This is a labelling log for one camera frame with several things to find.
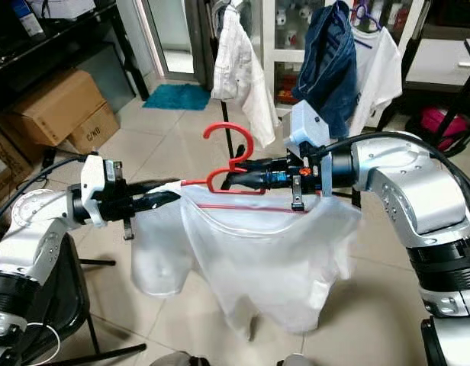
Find red plastic hanger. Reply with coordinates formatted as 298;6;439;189
180;122;304;214

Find white t-shirt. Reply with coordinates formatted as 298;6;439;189
132;181;364;336
349;27;404;138

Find teal floor mat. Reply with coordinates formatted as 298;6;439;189
142;82;213;111

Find white trousers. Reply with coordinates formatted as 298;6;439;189
212;4;279;149

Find black metal chair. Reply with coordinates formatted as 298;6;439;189
21;229;148;366

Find blue denim garment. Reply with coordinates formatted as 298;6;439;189
291;0;358;138

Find cardboard box with label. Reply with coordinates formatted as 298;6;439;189
0;122;34;191

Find black shelf desk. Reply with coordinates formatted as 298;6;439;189
0;0;144;115

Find grey curtain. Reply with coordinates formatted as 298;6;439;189
185;0;224;88

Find white T-shirt on rack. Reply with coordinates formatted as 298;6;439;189
349;27;404;138

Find glass sliding door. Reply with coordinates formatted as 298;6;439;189
134;0;209;81

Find pink bag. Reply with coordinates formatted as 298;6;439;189
418;107;468;138

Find grey robot right foot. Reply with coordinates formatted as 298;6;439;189
277;353;312;366

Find white box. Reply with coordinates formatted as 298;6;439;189
37;0;95;20

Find blue white bottle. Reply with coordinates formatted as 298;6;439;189
12;0;37;35

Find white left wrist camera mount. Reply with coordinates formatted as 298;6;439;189
80;154;120;227

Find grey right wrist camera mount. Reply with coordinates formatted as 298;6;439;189
288;101;335;195

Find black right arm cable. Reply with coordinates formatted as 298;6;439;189
319;130;470;214

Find white table with black frame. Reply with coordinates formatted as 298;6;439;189
403;15;470;92

